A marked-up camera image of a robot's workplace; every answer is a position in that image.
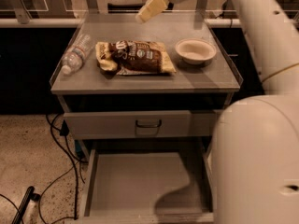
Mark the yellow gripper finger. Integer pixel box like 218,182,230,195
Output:
135,0,169,23

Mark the brown chip bag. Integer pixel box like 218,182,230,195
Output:
95,40,176,76

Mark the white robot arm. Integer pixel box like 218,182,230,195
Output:
149,0,299,224

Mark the grey drawer cabinet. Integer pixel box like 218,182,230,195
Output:
49,12,244,224

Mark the closed upper grey drawer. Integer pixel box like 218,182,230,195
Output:
64,110,219,140

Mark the open middle grey drawer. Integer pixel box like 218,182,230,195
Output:
76,147,214,224

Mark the black chair back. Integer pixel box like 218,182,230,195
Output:
107,3,143,13

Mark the white paper bowl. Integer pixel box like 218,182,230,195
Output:
175,38,217,64

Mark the clear plastic water bottle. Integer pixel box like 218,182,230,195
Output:
62,34,93,76

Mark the black bar on floor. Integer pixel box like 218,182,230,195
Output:
12,186,40,224

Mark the black floor cable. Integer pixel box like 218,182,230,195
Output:
38,113,90,224

